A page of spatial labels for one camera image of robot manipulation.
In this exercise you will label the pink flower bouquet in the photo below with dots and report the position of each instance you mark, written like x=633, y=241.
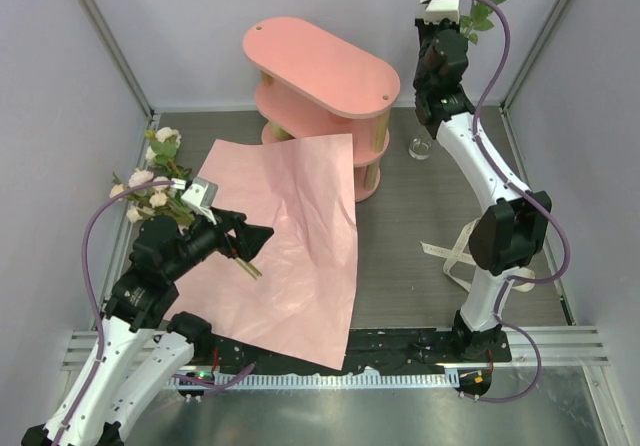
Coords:
x=159, y=165

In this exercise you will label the white slotted cable duct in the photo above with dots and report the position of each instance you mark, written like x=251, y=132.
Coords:
x=369, y=379

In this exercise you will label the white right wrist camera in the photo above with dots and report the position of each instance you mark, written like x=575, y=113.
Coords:
x=436, y=11

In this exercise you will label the clear glass vase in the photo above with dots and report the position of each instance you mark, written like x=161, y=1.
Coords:
x=420, y=146

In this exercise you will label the pink three-tier shelf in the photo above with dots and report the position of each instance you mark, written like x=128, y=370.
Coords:
x=314, y=83

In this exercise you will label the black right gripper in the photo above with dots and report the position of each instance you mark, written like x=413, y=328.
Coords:
x=424, y=28

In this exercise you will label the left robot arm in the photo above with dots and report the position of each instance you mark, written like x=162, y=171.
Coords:
x=111, y=391

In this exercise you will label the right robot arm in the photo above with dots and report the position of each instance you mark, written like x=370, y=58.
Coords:
x=513, y=225

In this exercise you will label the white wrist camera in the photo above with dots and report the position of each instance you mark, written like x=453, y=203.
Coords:
x=198, y=194
x=436, y=11

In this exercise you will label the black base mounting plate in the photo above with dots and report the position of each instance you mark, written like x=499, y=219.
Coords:
x=398, y=351

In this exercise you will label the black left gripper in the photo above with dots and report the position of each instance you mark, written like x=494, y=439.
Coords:
x=248, y=239

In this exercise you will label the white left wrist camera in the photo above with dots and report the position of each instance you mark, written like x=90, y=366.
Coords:
x=198, y=194

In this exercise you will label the pink wrapping paper sheet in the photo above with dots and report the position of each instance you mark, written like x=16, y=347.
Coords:
x=302, y=304

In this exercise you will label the cream ribbon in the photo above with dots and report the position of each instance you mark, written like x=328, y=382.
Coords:
x=457, y=254

